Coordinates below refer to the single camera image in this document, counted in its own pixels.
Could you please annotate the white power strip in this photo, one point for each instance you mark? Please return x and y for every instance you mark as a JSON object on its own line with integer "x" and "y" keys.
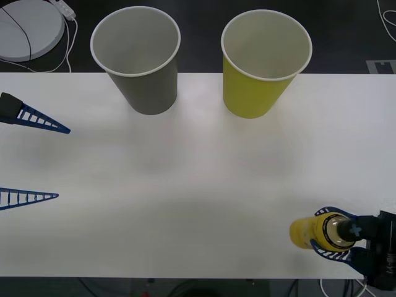
{"x": 66, "y": 9}

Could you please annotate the yellow-green waste bin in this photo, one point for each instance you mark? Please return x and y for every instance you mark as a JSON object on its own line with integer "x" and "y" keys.
{"x": 247, "y": 96}

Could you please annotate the white round stand base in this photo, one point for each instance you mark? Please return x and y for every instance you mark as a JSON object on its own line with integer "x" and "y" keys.
{"x": 37, "y": 31}

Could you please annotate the yellow bottle with black cap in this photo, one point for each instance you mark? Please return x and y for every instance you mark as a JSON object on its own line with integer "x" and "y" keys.
{"x": 301, "y": 232}

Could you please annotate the grey square floor plate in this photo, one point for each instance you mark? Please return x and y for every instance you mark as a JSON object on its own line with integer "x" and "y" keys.
{"x": 371, "y": 66}

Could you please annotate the grey waste bin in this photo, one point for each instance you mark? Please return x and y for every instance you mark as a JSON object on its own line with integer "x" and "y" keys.
{"x": 148, "y": 96}

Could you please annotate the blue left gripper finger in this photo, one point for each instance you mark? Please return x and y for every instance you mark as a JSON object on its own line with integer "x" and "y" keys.
{"x": 49, "y": 195}
{"x": 9, "y": 106}

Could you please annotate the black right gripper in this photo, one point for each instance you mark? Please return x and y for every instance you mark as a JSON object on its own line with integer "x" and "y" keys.
{"x": 386, "y": 256}

